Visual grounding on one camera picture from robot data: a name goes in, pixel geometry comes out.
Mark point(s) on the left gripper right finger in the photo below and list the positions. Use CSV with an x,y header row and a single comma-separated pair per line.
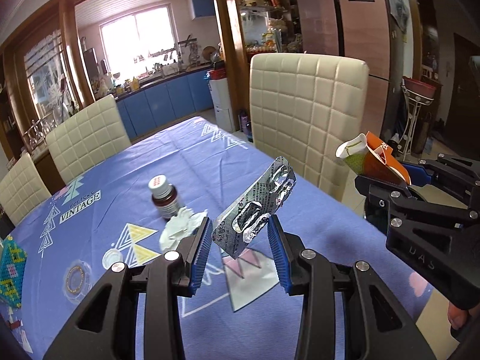
x,y
376,325

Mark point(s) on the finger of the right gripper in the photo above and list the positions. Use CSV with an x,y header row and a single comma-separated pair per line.
x,y
390,191
454,175

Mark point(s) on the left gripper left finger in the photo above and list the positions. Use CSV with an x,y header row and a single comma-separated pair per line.
x,y
104,324

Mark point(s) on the orange paper carton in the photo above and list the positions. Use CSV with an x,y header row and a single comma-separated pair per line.
x,y
368,155

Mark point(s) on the white plastic bottle cap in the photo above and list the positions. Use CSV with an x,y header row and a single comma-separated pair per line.
x,y
111,257

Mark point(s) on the white tissue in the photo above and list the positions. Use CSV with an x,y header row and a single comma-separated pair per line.
x,y
179,227

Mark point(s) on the brown medicine bottle white cap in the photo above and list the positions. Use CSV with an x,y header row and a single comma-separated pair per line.
x,y
165,197

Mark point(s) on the silver blister pack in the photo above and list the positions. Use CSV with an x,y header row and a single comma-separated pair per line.
x,y
241,222

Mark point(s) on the right human hand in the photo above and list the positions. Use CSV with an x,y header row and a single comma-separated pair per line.
x,y
457,317

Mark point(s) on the clear round plastic lid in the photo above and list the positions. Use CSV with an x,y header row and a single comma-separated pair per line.
x,y
77,281

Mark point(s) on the white metal plant stand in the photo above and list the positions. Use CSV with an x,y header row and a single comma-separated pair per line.
x,y
414,103

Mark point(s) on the dark red flower pot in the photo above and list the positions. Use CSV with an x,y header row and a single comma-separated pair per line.
x,y
419,87

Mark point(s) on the beaded colourful tissue box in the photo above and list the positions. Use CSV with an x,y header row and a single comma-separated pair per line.
x,y
13,263

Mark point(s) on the blue patterned tablecloth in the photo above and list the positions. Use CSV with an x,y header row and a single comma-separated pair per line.
x,y
144,200

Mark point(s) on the cream chair right side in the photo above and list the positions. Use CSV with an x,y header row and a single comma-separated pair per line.
x,y
303,107

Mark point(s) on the cream chair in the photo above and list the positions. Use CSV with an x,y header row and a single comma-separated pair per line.
x,y
303,107
22,190
87,138

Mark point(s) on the cream chair far left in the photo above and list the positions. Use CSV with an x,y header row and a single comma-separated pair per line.
x,y
22,190

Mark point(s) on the dark plastic jug on floor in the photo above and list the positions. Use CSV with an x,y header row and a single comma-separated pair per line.
x,y
245,125

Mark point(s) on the pink copper refrigerator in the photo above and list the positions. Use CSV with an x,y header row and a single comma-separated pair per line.
x,y
358,29

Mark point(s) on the cream chair far middle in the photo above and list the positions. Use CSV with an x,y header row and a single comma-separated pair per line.
x,y
87,138

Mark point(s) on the white water dispenser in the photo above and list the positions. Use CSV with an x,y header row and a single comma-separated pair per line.
x,y
220,95

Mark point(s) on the blue kitchen cabinets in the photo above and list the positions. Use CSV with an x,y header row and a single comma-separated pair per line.
x,y
161,102

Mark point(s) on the wooden display cabinet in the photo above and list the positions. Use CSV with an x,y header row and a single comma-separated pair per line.
x,y
41,79

